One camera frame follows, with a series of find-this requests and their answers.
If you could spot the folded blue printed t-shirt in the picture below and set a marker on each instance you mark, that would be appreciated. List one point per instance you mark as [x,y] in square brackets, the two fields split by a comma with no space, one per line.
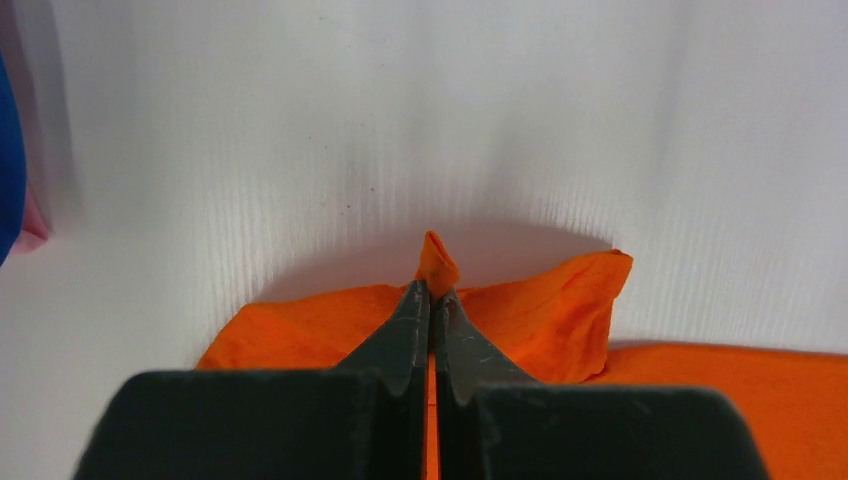
[13,168]

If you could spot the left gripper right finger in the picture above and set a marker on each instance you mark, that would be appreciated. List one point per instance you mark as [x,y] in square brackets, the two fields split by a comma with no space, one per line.
[497,422]

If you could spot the folded pink t-shirt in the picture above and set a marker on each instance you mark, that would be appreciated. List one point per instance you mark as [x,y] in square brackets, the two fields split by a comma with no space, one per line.
[34,231]

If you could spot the orange t-shirt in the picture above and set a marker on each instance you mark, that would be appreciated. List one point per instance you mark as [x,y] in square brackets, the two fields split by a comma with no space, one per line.
[555,326]

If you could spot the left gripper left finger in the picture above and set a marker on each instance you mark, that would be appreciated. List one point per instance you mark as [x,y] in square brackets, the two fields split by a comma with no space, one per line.
[362,419]

